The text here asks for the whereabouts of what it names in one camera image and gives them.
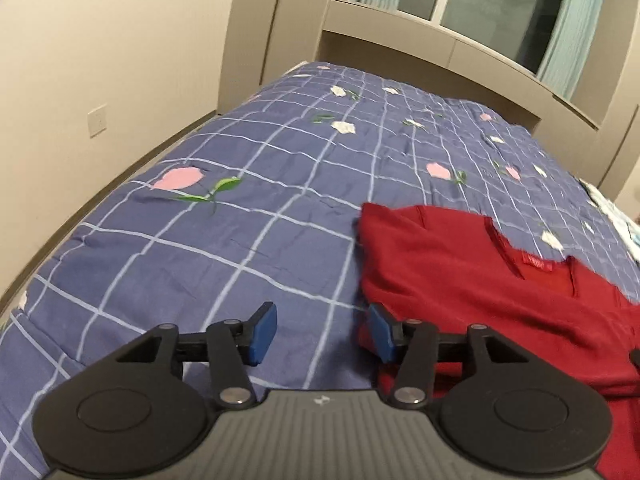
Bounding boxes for red knit sweater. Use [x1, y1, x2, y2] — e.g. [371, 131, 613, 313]
[358, 203, 639, 479]

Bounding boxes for light blue white clothes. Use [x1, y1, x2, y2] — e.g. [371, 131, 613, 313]
[579, 179, 640, 263]

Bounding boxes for blue plaid floral quilt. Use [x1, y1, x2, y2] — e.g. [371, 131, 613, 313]
[1, 63, 639, 479]

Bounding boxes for light blue right curtain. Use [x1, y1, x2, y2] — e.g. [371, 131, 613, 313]
[537, 0, 603, 101]

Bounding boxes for white wall socket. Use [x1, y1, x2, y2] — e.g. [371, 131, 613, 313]
[87, 104, 107, 138]

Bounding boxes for window with white frame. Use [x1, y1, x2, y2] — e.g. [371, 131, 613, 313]
[398, 0, 562, 73]

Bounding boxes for beige wall cabinet unit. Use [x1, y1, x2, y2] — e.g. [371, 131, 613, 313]
[218, 0, 639, 196]

